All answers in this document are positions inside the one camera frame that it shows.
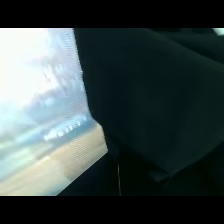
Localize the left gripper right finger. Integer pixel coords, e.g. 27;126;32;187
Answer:
118;159;183;197

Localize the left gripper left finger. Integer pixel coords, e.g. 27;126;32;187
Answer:
57;150;120;197

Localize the black garment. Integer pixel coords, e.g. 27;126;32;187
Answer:
73;28;224;197

